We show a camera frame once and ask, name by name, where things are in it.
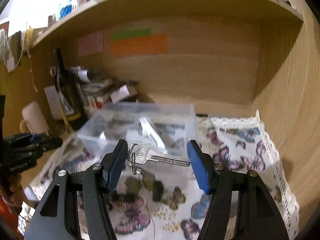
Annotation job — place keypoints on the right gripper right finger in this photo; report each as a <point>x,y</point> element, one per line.
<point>257,214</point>

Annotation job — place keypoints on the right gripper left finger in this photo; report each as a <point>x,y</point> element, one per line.
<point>56,216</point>

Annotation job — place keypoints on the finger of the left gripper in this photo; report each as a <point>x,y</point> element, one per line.
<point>29,137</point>
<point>12,148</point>

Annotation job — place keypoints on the silver key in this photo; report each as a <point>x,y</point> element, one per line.
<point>141,152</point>

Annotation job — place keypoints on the clear plastic box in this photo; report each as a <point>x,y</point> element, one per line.
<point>106,126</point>

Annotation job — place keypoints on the left hand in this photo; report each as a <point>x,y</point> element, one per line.
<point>12,193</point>

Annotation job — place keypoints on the pink ceramic mug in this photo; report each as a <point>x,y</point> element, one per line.
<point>33,120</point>

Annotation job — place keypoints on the white handwritten note paper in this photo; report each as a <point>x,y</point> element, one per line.
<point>54,102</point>

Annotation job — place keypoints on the dark wine bottle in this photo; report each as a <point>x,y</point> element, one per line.
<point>68,94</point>

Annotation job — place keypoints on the stack of books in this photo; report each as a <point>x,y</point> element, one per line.
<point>93,95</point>

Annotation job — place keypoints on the small white cardboard box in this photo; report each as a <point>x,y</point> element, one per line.
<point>123,93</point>

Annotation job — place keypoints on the butterfly print lace cloth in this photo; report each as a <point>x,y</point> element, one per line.
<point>168,195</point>

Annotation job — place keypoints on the pink sticky note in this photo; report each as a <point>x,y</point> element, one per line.
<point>90,44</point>

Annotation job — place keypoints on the green sticky note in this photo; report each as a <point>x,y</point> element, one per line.
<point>128,34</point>

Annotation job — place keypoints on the orange sticky note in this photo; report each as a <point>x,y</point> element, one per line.
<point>138,46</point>

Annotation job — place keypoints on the wooden shelf board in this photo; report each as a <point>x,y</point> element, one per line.
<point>98,14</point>

